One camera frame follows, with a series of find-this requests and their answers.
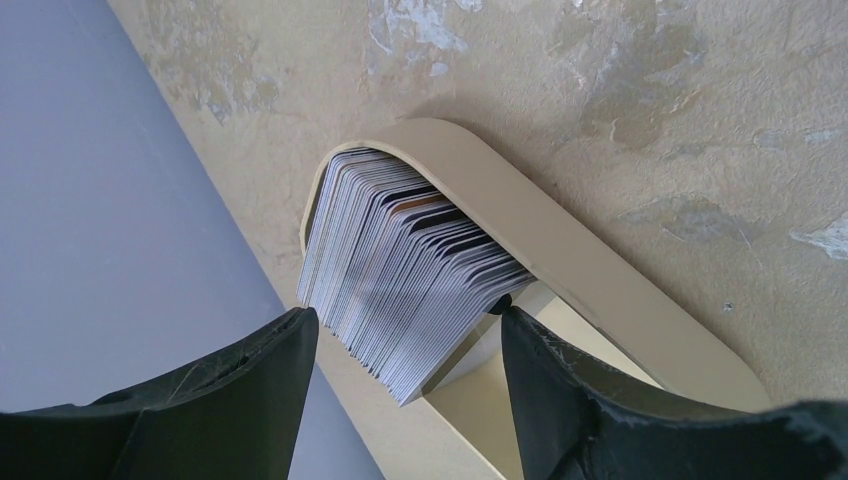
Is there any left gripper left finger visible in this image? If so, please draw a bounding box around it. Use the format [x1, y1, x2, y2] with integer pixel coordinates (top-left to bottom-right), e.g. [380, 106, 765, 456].
[1, 308, 319, 479]

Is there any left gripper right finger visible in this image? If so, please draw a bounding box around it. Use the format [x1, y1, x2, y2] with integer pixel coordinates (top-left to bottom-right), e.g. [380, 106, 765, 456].
[501, 307, 847, 479]

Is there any stack of credit cards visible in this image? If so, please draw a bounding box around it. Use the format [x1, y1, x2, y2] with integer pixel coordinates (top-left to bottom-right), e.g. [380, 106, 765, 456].
[297, 148, 533, 405]

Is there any gold oval metal tray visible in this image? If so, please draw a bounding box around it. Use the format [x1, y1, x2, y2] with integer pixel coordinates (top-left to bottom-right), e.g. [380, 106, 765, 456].
[301, 118, 771, 479]

